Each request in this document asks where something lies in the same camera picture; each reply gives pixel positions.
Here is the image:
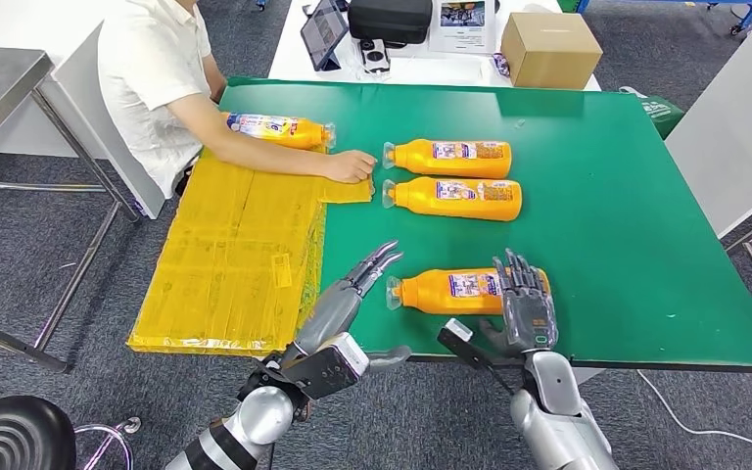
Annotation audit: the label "person's right hand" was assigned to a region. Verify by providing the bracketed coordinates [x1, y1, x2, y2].
[323, 149, 378, 185]

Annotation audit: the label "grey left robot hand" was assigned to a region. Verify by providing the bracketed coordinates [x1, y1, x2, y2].
[281, 240, 413, 374]

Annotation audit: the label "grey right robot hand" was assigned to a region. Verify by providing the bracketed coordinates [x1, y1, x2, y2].
[478, 248, 560, 356]

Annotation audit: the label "orange detergent bottle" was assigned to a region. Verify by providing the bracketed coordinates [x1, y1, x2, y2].
[385, 266, 552, 317]
[382, 138, 513, 180]
[381, 176, 524, 223]
[225, 112, 337, 152]

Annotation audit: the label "yellow taped cardboard mat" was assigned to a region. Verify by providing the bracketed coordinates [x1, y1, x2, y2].
[126, 145, 375, 358]

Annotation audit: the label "black and white device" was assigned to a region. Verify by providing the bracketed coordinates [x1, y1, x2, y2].
[358, 37, 392, 73]

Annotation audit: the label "black tablet on stand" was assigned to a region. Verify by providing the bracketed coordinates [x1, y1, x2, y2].
[300, 0, 350, 72]

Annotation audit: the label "green table board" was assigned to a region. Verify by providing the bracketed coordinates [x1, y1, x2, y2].
[206, 76, 752, 374]

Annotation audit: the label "black carrying case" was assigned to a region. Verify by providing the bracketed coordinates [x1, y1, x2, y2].
[348, 0, 434, 45]

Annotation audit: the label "white printed leaflet stand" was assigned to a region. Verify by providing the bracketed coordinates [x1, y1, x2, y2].
[429, 0, 498, 56]

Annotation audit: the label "person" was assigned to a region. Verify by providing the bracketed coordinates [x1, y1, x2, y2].
[97, 0, 378, 201]

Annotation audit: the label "brown cardboard box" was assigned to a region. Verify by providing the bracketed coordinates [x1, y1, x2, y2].
[500, 11, 604, 90]

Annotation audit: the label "green bag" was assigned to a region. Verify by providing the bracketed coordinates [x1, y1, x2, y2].
[619, 85, 685, 141]

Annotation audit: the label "white side table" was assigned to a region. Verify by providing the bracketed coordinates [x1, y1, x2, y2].
[663, 14, 752, 240]

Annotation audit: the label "black round stool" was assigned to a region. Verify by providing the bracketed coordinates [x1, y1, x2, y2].
[0, 396, 77, 470]

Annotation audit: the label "stainless steel table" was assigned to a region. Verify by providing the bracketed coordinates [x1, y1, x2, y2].
[0, 45, 140, 374]

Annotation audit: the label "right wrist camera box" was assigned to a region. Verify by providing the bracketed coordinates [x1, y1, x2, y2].
[437, 317, 513, 384]

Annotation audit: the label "white floor cable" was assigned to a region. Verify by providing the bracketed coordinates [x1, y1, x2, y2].
[634, 369, 752, 455]

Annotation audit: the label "chrome stool foot ring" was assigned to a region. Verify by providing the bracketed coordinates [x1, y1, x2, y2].
[71, 416, 142, 470]

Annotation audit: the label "blue steel frame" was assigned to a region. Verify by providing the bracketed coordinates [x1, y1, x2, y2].
[573, 0, 752, 33]

